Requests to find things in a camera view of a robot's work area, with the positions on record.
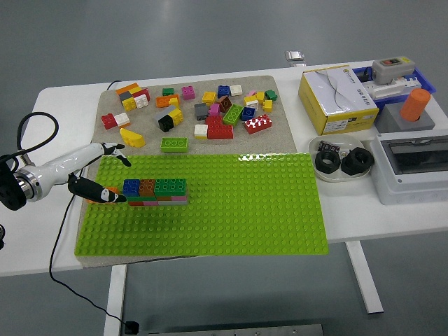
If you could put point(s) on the small dark electronic component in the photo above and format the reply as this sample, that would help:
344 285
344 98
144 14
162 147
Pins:
329 145

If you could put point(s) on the grey flat toy brick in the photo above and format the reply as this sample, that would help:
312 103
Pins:
172 203

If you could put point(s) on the large red stepped brick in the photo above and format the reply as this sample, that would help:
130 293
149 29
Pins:
218 129

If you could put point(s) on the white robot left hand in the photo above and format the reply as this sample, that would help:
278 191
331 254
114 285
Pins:
63 166

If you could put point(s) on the grey-brown table mat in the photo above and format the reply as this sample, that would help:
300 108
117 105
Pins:
276 140

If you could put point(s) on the grey-white electrical enclosure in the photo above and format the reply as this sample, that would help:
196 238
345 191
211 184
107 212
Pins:
402 189

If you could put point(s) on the white and yellow cardboard box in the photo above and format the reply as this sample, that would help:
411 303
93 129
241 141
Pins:
336 98

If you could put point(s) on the grey push-button switch box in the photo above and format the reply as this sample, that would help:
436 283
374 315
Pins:
392 70

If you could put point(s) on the large black hex nut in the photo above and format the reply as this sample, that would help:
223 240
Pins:
350 168

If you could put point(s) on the black toy brick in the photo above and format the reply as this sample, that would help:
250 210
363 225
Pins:
165 124

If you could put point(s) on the small pink toy brick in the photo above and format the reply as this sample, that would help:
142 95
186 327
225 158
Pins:
251 94

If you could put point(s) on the white brick with yellow base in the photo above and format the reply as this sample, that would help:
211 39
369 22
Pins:
251 102
200 131

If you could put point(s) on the orange flat toy brick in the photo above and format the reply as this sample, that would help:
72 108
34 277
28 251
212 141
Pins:
126 88
164 199

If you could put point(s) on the silver metal clamp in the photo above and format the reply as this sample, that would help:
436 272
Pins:
295 57

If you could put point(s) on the orange cylinder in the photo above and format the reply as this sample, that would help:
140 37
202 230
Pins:
414 105

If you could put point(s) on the grey square block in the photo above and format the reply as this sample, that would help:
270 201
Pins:
390 120

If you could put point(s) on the grey slanted toy brick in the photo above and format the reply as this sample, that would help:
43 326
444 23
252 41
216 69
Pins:
164 112

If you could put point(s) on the white toy brick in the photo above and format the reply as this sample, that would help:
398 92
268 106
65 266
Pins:
141 101
236 90

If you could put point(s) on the blue plastic tray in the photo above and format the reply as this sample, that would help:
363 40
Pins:
427 83

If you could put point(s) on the blue toy brick with hole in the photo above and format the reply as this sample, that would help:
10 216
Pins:
248 113

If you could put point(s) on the small black plug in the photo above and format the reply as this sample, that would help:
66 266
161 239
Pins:
365 75

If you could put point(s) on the white shallow dish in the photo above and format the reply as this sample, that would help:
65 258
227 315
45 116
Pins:
350 141

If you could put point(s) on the white table leg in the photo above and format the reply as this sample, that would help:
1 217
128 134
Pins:
115 301
364 276

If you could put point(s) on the red flat toy brick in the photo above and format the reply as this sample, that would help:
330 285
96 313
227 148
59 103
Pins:
136 203

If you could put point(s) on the blue four-stud toy brick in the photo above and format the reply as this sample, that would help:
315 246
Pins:
131 187
223 91

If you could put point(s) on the small dark green brick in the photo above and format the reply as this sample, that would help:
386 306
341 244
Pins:
271 95
168 91

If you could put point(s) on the white terminal block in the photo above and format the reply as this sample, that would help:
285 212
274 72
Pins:
388 90

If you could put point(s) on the yellow curved toy brick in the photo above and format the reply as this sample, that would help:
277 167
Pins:
132 138

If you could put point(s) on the white brick with orange base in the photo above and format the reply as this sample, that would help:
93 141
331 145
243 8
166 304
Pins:
122 119

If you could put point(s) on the dark green toy brick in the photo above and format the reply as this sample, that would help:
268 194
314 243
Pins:
141 199

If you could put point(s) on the pink flat toy brick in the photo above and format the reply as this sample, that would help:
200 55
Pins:
150 203
180 198

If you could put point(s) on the small yellow toy brick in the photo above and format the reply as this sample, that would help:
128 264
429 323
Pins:
174 102
267 106

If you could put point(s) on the brown toy brick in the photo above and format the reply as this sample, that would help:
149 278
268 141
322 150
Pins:
224 103
147 188

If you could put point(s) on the orange eight-stud toy brick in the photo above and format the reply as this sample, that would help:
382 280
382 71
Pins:
112 190

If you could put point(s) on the red four-stud toy brick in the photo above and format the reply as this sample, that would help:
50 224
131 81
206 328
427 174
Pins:
109 122

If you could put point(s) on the red brick with white spots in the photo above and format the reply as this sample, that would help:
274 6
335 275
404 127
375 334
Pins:
258 125

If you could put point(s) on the magenta toy brick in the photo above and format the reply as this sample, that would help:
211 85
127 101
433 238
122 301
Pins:
214 110
188 92

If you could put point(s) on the dark green eight-stud brick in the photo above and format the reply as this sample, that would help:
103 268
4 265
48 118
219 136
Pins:
170 187

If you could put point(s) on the light green three-hole brick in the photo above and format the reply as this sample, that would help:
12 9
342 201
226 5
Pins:
174 144

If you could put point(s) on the light green studded baseplate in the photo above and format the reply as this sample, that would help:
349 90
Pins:
227 217

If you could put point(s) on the black power plug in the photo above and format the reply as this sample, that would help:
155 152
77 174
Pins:
130 328

